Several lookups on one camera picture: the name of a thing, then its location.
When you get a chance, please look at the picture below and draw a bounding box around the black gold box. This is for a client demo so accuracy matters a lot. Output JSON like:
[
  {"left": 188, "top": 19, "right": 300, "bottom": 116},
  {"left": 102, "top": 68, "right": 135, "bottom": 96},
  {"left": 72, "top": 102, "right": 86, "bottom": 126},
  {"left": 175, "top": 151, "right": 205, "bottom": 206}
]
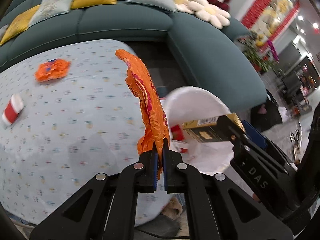
[{"left": 183, "top": 113, "right": 246, "bottom": 143}]

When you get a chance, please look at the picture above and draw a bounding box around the floral light blue tablecloth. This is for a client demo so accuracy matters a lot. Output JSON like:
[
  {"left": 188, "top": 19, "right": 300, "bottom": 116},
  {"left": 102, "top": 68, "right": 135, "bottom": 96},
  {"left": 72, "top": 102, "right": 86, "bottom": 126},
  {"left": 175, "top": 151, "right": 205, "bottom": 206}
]
[{"left": 0, "top": 38, "right": 176, "bottom": 228}]

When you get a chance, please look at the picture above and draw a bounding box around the teal sectional sofa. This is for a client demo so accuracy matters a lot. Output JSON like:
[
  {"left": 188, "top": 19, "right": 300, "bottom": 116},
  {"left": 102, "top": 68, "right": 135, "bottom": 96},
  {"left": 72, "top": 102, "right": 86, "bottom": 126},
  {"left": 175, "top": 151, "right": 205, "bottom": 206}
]
[{"left": 1, "top": 0, "right": 267, "bottom": 112}]

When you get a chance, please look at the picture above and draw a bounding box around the potted flower plant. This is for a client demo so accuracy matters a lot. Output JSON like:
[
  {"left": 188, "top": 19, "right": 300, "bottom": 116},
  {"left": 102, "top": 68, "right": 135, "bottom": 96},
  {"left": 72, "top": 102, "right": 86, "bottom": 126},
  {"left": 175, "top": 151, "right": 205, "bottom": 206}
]
[{"left": 234, "top": 31, "right": 279, "bottom": 73}]

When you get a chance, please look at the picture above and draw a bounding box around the orange snack wrapper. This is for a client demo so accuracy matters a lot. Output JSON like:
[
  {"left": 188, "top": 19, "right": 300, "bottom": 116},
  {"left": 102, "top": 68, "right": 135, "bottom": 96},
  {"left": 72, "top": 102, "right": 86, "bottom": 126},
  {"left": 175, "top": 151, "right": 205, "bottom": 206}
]
[{"left": 116, "top": 49, "right": 169, "bottom": 178}]

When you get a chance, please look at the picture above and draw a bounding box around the red white paper cup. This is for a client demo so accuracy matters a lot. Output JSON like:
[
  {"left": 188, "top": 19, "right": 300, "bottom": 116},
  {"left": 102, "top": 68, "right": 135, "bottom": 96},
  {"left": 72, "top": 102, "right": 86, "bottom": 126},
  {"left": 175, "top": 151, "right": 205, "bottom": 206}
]
[{"left": 2, "top": 94, "right": 24, "bottom": 126}]

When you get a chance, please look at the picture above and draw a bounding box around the white lined trash bin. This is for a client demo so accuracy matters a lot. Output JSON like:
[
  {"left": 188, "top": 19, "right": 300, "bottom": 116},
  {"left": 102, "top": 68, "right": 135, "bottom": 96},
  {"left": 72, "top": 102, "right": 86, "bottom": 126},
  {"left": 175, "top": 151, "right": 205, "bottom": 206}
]
[{"left": 163, "top": 86, "right": 236, "bottom": 178}]

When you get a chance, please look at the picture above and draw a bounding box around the white daisy pillow front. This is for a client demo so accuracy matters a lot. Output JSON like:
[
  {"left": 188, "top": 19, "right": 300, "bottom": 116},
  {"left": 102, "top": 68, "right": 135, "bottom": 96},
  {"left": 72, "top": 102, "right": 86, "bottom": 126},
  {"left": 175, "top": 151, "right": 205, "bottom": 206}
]
[{"left": 195, "top": 4, "right": 231, "bottom": 29}]

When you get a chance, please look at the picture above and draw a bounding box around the red small packet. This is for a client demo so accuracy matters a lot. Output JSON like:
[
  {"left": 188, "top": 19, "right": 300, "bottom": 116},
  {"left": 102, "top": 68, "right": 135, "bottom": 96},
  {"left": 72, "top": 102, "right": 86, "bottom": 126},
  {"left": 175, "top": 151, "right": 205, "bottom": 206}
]
[{"left": 170, "top": 125, "right": 185, "bottom": 141}]

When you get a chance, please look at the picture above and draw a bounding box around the grey embroidered cushion left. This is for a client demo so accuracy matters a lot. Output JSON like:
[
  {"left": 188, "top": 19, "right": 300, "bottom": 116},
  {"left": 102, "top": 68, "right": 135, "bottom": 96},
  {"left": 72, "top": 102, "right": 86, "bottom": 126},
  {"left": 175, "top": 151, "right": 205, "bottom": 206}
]
[{"left": 28, "top": 0, "right": 73, "bottom": 27}]

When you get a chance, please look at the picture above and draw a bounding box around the yellow embroidered cushion left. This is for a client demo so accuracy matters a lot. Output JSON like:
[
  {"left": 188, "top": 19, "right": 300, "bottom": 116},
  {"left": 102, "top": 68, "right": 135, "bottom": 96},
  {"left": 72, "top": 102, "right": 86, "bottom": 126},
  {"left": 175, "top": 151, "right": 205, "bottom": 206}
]
[{"left": 1, "top": 5, "right": 40, "bottom": 46}]

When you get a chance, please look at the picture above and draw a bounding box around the orange blue snack bag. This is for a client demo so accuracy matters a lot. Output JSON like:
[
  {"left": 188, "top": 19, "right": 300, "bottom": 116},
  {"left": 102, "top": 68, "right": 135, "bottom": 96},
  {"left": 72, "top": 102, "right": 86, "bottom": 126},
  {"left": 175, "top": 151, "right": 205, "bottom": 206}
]
[{"left": 34, "top": 59, "right": 71, "bottom": 82}]

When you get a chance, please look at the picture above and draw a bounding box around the red festive wall decoration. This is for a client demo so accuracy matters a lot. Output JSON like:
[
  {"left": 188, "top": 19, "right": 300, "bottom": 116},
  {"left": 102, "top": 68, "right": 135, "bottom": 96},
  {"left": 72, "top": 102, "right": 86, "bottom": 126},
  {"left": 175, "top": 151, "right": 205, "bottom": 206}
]
[{"left": 241, "top": 0, "right": 300, "bottom": 52}]

